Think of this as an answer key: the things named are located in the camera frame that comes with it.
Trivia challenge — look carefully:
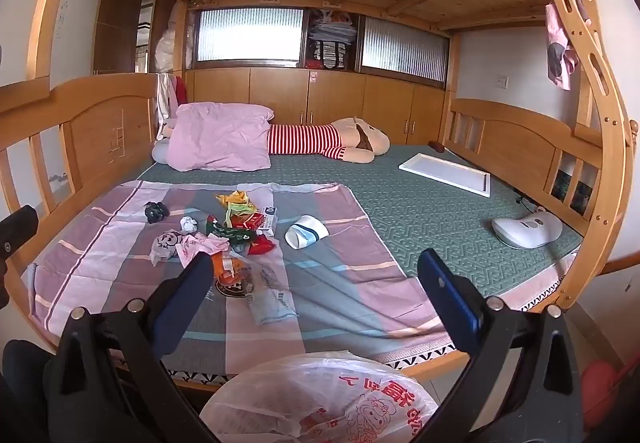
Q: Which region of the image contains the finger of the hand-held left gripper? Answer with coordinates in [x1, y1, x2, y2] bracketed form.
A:
[0, 205, 40, 309]

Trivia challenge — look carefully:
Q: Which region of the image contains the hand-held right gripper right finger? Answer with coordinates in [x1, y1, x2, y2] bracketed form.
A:
[410, 248, 586, 443]

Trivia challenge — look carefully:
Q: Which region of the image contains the pink grey checked blanket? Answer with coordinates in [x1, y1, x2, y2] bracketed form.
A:
[20, 180, 453, 371]

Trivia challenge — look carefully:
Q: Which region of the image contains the green woven bed mat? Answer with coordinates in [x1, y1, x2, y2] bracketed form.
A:
[120, 143, 586, 304]

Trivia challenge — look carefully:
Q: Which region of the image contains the black crumpled wrapper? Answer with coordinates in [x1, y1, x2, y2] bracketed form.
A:
[144, 201, 169, 225]

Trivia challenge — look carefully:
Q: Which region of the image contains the green snack bag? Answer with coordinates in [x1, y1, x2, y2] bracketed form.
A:
[205, 215, 261, 244]

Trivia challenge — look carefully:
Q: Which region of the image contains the white blue small box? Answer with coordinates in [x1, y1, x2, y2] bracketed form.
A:
[260, 206, 280, 236]

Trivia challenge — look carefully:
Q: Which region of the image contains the shelf niche with papers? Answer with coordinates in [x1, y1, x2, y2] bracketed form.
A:
[305, 9, 358, 71]

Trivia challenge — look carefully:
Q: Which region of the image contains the pink hanging cloth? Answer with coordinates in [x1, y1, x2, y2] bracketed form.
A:
[544, 0, 581, 91]

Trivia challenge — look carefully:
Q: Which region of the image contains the black cable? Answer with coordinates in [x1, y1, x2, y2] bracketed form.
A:
[514, 190, 538, 214]

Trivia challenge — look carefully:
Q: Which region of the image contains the red snack packet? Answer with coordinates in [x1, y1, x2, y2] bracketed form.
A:
[247, 235, 277, 256]

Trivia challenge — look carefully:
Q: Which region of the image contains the orange wrapper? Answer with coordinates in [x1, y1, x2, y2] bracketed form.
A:
[210, 253, 251, 284]

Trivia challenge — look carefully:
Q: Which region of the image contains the clear printed plastic bag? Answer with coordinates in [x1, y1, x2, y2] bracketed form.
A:
[245, 263, 298, 326]

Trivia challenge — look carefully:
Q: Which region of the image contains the tall wooden shelf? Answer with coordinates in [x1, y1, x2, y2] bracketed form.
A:
[92, 0, 188, 74]

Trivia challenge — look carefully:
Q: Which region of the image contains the green cloth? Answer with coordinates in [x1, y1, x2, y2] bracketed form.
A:
[215, 190, 257, 229]

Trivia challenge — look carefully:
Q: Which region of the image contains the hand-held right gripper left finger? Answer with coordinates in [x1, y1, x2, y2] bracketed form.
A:
[42, 250, 221, 443]

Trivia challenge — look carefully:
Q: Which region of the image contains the wooden cabinet row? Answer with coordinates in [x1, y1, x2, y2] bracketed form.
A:
[185, 67, 448, 146]

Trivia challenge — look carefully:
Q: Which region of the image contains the white handheld vacuum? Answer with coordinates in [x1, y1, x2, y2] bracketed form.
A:
[491, 207, 563, 250]

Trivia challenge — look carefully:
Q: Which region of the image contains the white red-printed plastic bag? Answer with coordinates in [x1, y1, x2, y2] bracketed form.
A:
[200, 350, 440, 443]

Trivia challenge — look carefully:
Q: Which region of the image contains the white rectangular tray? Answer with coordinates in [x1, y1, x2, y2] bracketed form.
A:
[398, 153, 492, 198]

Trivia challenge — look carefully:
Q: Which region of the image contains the wooden bunk bed frame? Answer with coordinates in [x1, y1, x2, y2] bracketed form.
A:
[0, 0, 640, 394]

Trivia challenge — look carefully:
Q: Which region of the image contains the white paper cup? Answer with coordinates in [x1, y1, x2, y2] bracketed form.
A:
[285, 215, 330, 250]

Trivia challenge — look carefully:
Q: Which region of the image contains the red round object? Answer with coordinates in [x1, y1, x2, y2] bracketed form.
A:
[580, 358, 631, 431]

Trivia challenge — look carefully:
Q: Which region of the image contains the pink pillow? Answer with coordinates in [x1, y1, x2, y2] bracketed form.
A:
[165, 103, 276, 172]

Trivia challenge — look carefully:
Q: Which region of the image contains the ribbed glass window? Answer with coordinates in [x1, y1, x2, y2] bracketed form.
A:
[194, 8, 306, 64]
[360, 15, 451, 86]

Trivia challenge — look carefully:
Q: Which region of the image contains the white wrapped bundle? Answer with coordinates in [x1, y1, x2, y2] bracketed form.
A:
[152, 3, 196, 74]

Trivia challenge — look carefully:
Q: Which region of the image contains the white hanging garment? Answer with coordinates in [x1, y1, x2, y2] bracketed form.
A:
[156, 73, 176, 128]

